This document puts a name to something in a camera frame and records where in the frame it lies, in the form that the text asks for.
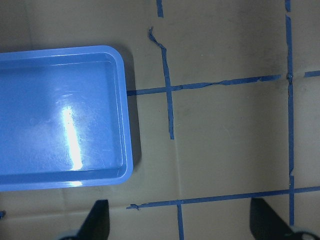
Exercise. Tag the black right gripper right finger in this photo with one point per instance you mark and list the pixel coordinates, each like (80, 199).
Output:
(265, 223)

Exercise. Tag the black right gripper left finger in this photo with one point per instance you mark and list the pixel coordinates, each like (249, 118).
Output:
(97, 223)

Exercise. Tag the blue plastic tray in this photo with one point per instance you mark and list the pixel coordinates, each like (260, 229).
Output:
(64, 119)

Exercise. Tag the brown paper table cover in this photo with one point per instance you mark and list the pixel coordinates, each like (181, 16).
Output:
(246, 118)

